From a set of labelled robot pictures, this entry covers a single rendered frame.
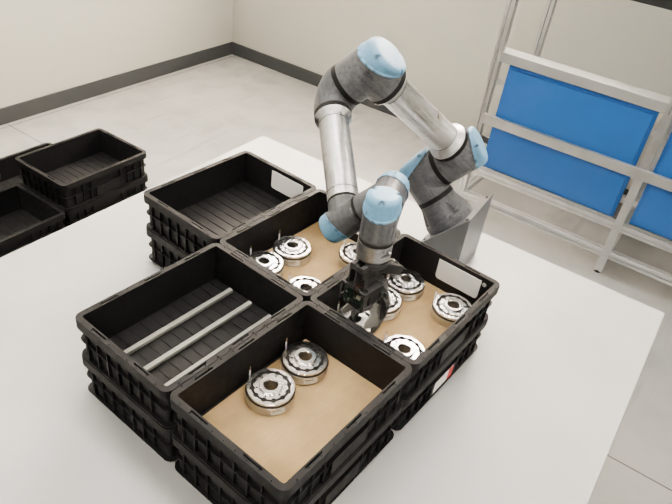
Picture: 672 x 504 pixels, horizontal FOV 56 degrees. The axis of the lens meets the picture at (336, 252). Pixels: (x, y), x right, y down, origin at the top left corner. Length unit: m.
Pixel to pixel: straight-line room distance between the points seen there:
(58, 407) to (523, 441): 1.06
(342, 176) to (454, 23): 3.01
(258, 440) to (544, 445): 0.68
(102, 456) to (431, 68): 3.61
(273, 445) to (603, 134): 2.42
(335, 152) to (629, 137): 1.99
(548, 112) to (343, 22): 2.00
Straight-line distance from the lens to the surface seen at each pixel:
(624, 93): 3.21
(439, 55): 4.48
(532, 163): 3.43
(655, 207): 3.36
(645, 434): 2.82
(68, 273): 1.91
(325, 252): 1.76
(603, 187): 3.37
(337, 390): 1.39
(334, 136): 1.54
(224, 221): 1.85
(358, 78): 1.59
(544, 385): 1.74
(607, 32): 4.09
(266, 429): 1.31
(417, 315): 1.61
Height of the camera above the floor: 1.87
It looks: 36 degrees down
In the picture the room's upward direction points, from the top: 8 degrees clockwise
